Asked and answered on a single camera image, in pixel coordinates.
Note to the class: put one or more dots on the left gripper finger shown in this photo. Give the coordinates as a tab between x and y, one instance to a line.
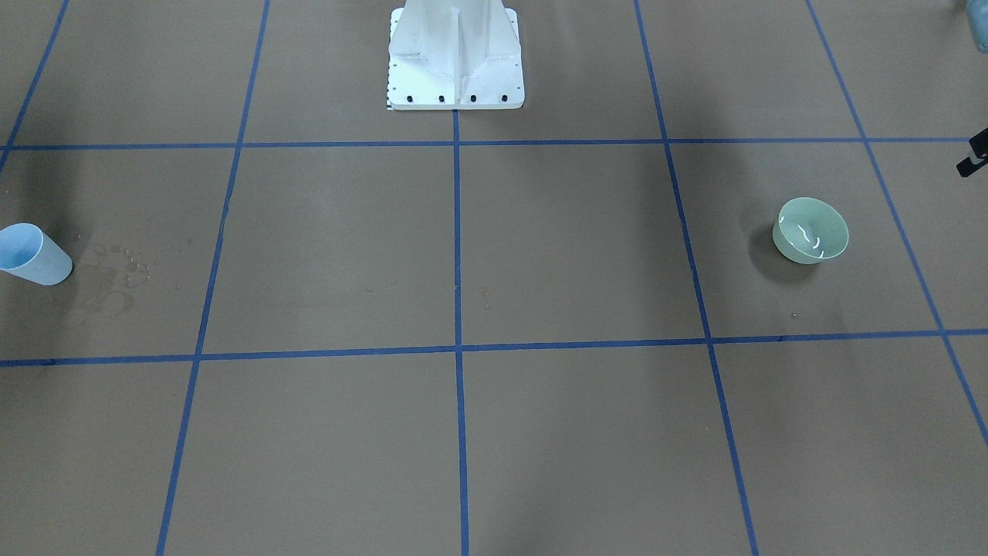
977	155

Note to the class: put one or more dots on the mint green bowl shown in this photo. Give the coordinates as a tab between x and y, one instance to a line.
808	231

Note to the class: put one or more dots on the light blue plastic cup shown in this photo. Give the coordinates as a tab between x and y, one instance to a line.
28	253

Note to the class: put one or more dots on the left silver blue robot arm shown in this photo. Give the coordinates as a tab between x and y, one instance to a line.
976	12

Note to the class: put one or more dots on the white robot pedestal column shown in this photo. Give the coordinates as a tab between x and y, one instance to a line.
455	55

